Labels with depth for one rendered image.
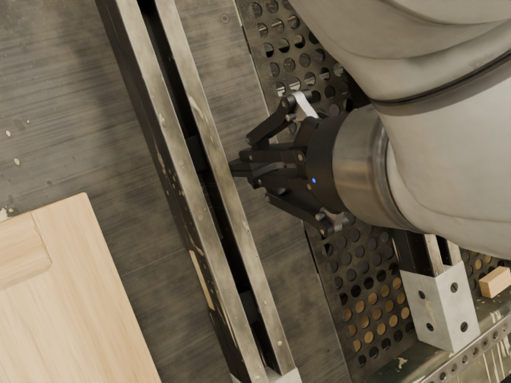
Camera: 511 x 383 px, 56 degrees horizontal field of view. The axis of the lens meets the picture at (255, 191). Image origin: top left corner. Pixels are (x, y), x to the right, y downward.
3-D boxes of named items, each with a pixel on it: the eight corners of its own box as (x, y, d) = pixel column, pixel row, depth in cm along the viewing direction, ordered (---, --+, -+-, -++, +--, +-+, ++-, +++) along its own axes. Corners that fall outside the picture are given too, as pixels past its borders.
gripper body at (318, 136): (426, 198, 37) (349, 194, 45) (398, 90, 35) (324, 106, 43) (352, 238, 34) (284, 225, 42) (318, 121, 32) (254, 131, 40)
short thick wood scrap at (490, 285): (481, 295, 84) (491, 298, 83) (477, 280, 84) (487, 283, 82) (503, 280, 87) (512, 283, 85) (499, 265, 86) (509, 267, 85)
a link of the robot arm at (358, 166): (472, 69, 31) (403, 84, 36) (366, 110, 27) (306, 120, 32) (501, 203, 32) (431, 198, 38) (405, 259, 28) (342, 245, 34)
